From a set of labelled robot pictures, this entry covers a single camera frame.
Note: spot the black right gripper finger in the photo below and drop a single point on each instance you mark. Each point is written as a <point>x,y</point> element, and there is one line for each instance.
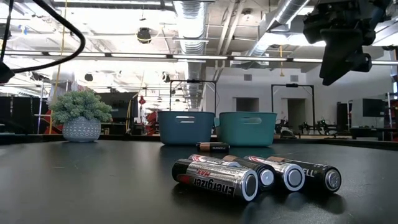
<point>364,62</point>
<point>340,53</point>

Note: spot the teal plastic bin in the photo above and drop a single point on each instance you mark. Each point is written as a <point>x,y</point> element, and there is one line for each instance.
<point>245,135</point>

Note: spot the black copper Duracell AA battery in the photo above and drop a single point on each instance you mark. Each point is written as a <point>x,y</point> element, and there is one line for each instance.
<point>265,177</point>
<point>323,177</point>
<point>217,147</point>

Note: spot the blue plastic bin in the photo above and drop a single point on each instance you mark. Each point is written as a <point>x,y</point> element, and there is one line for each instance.
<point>186,133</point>

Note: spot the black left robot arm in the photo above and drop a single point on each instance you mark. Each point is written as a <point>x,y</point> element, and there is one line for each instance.
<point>4,73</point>

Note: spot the long ceiling light bar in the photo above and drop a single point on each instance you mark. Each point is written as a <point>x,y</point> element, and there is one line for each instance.
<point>308,60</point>
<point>136,55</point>

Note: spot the black monitor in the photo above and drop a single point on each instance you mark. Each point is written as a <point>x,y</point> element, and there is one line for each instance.
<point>373,107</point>
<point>121,105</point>

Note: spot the silver Energizer AA battery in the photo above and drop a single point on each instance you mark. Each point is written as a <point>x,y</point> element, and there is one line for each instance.
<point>211,159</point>
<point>293,178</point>
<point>217,179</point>

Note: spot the black ceiling dome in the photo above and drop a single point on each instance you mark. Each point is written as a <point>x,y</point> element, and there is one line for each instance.
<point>144,35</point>

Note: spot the red hanging lantern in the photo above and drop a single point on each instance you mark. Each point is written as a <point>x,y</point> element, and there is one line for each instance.
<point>142,100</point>

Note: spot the green succulent in patterned pot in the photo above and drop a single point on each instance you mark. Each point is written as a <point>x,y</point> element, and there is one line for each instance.
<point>81,129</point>

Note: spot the black rig frame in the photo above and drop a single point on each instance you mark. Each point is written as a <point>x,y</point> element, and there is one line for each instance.
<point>192,81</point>
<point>292,85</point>

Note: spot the smooth silver ventilation duct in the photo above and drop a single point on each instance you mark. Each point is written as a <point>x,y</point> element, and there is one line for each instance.
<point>280,18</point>

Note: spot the corrugated silver ventilation duct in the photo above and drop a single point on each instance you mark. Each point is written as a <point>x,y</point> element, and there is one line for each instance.
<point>191,31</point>

